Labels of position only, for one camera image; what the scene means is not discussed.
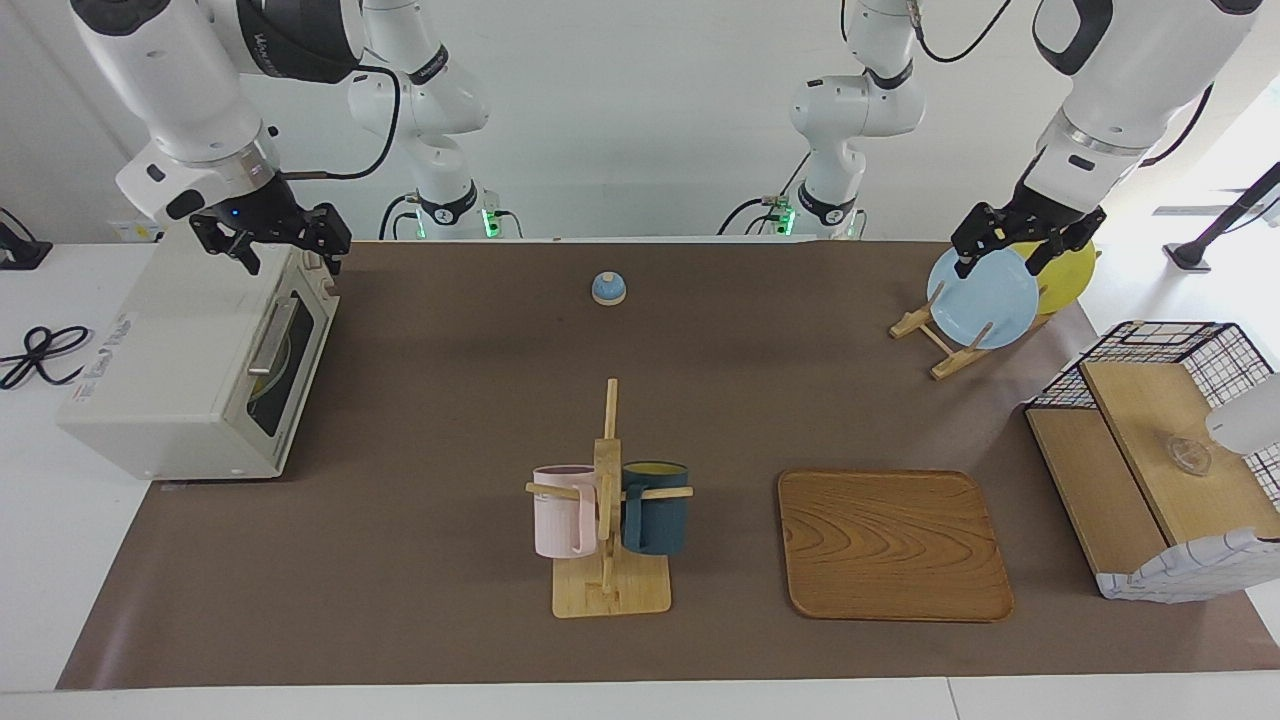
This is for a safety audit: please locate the dark teal mug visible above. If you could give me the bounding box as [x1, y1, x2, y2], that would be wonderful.
[620, 460, 691, 557]

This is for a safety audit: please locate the wooden shelf unit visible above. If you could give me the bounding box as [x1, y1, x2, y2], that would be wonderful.
[1095, 527, 1280, 603]

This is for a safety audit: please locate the light blue plate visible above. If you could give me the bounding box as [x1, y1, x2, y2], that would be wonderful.
[926, 243, 1041, 350]

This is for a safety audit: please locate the cream toaster oven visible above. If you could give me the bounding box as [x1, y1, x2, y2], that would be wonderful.
[57, 223, 341, 481]

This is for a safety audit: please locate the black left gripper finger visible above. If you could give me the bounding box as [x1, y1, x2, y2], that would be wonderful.
[950, 203, 1003, 279]
[1020, 225, 1093, 278]

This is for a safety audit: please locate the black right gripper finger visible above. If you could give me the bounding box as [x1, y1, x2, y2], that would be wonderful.
[300, 203, 353, 277]
[190, 212, 263, 277]

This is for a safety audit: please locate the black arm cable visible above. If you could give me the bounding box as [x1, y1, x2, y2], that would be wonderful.
[905, 0, 1214, 166]
[280, 65, 401, 182]

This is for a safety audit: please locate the yellow plate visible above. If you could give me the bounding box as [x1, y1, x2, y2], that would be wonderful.
[1010, 238, 1097, 315]

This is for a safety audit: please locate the wooden mug tree stand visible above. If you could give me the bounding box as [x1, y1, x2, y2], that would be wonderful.
[526, 378, 694, 619]

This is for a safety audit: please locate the wooden step shelf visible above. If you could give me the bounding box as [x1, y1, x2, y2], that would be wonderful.
[1027, 360, 1280, 576]

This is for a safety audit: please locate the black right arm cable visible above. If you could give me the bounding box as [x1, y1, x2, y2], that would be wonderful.
[280, 65, 401, 182]

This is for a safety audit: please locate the black clamp mount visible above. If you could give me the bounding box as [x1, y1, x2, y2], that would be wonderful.
[0, 207, 53, 271]

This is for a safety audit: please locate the white rounded device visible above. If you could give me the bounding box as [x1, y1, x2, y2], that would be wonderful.
[1205, 372, 1280, 456]

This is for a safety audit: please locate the black base cable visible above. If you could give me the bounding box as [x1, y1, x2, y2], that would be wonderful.
[378, 190, 521, 241]
[715, 150, 866, 241]

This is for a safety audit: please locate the wooden plate rack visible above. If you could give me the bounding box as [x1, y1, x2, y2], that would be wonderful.
[890, 282, 1061, 381]

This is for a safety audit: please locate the brown table mat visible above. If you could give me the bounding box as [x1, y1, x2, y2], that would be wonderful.
[57, 240, 1280, 691]

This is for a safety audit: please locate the pale green round plate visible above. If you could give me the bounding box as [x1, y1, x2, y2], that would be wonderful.
[247, 335, 294, 403]

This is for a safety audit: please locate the black wire basket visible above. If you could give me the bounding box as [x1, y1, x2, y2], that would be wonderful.
[1025, 320, 1280, 501]

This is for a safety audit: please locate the wooden serving tray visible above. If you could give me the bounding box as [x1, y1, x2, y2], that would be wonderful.
[777, 470, 1015, 623]

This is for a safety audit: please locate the coiled black cable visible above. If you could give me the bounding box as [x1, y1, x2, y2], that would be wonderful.
[0, 325, 93, 391]

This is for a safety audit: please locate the black desk stand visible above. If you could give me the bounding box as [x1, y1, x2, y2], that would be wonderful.
[1163, 160, 1280, 273]

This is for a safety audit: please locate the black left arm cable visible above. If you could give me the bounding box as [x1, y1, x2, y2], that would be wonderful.
[905, 0, 1214, 166]

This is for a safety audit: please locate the small clear glass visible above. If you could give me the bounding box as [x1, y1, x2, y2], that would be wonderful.
[1165, 437, 1213, 476]

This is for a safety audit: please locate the pink mug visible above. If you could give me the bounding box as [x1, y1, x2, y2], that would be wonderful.
[532, 465, 601, 559]

